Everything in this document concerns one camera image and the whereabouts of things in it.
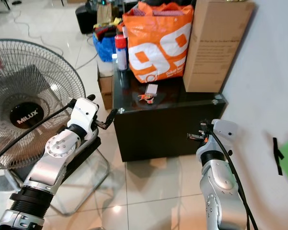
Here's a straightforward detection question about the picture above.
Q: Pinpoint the blue bag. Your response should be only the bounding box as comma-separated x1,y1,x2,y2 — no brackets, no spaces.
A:
92,30,118,63

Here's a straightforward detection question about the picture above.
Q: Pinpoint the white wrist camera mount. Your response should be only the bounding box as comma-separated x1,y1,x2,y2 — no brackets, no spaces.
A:
67,97,100,140
211,119,239,147

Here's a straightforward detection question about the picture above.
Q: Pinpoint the black tape strip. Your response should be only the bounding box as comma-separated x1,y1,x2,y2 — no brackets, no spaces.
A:
272,137,284,176

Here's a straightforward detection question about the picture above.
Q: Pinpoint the glossy black cabinet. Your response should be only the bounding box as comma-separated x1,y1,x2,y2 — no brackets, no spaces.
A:
111,64,228,162

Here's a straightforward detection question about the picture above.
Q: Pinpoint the small brown cardboard box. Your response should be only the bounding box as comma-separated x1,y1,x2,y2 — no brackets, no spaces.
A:
96,62,115,111

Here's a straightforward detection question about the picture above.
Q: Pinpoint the orange and white shopping bag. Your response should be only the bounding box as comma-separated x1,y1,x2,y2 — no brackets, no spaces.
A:
122,1,194,84

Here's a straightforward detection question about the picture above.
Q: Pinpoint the tall brown cardboard box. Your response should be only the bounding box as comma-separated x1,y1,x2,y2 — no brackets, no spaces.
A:
182,0,256,93

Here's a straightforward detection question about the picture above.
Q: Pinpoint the grey wire-cage fan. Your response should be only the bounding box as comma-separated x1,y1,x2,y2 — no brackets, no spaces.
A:
0,39,86,170

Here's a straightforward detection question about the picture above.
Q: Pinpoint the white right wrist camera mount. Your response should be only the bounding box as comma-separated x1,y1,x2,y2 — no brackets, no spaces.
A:
211,119,239,147

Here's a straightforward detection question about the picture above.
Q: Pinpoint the red and white spray can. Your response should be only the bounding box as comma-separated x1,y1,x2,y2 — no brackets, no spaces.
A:
114,34,128,72

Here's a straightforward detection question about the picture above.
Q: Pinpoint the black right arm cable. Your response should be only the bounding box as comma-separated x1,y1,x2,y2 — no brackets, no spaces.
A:
213,128,259,230

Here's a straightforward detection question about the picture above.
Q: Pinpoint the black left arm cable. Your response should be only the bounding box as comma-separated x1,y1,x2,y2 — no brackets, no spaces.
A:
0,94,96,166

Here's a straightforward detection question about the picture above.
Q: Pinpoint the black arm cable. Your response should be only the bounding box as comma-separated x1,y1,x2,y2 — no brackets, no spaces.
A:
213,128,259,230
0,94,96,166

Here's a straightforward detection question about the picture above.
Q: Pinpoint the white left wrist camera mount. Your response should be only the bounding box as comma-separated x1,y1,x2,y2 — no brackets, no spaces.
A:
67,97,100,140

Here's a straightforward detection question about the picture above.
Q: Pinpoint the brown paper bag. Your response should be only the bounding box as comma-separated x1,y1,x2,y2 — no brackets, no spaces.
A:
96,2,119,26

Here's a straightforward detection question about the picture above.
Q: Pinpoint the small white box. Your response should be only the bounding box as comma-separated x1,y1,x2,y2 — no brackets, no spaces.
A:
144,83,159,97

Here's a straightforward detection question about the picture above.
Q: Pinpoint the black bag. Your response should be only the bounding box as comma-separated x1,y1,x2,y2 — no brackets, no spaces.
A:
75,3,99,35

